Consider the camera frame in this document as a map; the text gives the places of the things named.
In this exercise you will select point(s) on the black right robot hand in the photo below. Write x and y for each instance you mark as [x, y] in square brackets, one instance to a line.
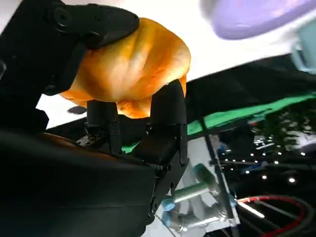
[61, 185]

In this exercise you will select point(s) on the green cloth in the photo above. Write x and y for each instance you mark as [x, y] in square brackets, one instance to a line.
[234, 116]

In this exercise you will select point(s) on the orange white toy bread roll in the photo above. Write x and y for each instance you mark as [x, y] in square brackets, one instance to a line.
[128, 69]

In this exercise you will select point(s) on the green leafy plant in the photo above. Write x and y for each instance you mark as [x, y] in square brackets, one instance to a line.
[291, 128]

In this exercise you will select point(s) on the pale green mug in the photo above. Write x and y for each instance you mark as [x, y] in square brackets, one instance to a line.
[307, 49]

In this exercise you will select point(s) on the black cloth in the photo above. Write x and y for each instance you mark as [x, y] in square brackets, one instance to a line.
[234, 84]

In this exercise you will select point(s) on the black table grommet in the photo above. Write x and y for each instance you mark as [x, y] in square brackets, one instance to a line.
[76, 110]

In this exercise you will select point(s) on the aluminium machine frame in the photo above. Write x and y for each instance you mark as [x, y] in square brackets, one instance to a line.
[197, 192]

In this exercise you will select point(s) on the lilac plate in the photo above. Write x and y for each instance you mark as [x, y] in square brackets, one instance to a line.
[259, 17]

